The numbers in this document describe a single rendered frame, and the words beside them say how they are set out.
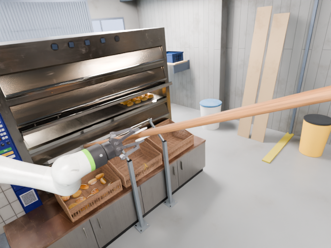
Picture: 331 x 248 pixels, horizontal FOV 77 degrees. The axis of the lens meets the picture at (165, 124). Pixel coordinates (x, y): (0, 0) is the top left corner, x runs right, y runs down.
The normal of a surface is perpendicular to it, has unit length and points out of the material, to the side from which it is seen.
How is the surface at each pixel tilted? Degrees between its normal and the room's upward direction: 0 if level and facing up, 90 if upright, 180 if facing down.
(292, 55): 90
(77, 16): 90
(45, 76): 70
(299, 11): 90
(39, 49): 90
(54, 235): 0
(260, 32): 80
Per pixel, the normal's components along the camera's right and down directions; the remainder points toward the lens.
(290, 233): -0.08, -0.90
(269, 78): -0.71, 0.21
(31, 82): 0.62, -0.06
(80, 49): 0.69, 0.26
